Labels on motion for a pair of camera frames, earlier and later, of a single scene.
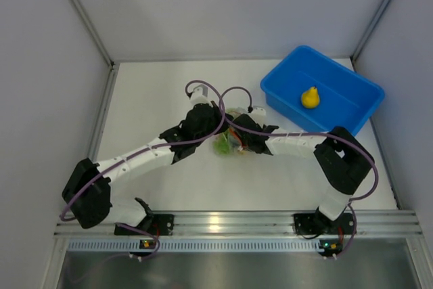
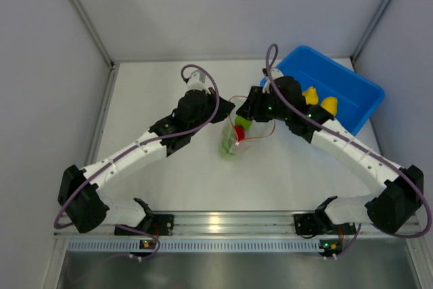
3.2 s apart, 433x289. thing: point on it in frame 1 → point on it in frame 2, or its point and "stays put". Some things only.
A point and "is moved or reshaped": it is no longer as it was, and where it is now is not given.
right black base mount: [308, 223] stays put
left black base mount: [153, 224] stays put
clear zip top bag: [230, 141] is moved or reshaped
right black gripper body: [247, 143] → [263, 107]
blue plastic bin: [316, 90] stays put
